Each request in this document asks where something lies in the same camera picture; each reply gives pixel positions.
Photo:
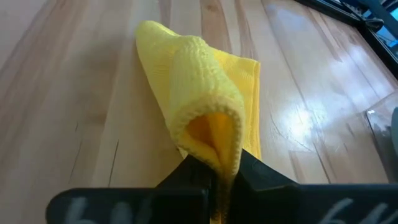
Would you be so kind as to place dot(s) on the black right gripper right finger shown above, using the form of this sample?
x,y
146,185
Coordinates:
x,y
295,205

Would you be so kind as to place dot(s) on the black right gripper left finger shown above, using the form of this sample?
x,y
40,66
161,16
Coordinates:
x,y
140,205

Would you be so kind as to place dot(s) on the clear plastic bin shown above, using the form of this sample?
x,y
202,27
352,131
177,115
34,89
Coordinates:
x,y
382,140

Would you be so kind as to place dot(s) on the yellow microfiber towel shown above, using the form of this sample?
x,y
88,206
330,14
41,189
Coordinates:
x,y
192,77

